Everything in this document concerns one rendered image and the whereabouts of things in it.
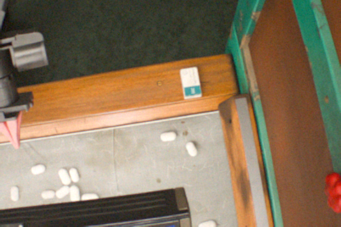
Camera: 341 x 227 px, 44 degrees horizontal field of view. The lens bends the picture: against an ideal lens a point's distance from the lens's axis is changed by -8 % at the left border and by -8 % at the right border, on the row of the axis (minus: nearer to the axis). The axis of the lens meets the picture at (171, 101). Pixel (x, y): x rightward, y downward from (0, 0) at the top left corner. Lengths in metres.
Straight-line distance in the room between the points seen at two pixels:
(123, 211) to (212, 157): 0.40
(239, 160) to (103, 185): 0.29
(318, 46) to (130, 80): 0.56
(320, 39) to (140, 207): 0.31
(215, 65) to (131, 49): 0.88
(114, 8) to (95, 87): 0.96
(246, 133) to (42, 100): 0.44
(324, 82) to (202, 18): 1.41
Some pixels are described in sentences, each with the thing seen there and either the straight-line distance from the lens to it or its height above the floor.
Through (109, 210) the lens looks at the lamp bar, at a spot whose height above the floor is 1.09.
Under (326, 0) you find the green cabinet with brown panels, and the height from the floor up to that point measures 1.28.
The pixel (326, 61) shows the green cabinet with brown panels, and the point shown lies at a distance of 0.48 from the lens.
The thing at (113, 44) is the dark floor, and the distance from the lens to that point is 1.84.
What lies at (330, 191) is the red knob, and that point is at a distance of 0.47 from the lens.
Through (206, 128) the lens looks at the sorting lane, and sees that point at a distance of 0.97.
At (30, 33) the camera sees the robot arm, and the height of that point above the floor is 1.00.
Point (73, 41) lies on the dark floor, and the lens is 1.88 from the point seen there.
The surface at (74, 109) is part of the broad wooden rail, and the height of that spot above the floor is 0.76.
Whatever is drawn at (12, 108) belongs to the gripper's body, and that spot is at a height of 0.94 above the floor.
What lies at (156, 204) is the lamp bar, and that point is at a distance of 0.60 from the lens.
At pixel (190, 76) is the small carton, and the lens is 0.95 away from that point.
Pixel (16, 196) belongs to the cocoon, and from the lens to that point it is 0.99.
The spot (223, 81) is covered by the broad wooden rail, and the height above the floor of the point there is 0.76.
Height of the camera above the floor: 1.69
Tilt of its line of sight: 75 degrees down
